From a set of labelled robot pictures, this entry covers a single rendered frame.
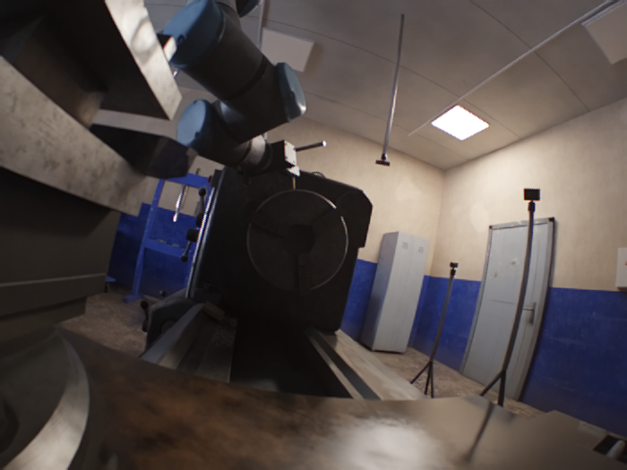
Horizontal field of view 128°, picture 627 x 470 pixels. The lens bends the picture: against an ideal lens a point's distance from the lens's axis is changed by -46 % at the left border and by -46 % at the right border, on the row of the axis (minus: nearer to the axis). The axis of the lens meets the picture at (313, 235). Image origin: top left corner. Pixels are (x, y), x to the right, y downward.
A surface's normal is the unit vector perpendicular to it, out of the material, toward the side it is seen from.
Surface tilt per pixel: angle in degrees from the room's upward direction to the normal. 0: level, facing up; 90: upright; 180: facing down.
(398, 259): 90
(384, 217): 90
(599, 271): 90
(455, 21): 180
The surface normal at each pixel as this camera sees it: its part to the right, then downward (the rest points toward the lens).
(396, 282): 0.22, -0.07
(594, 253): -0.95, -0.25
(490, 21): -0.23, 0.97
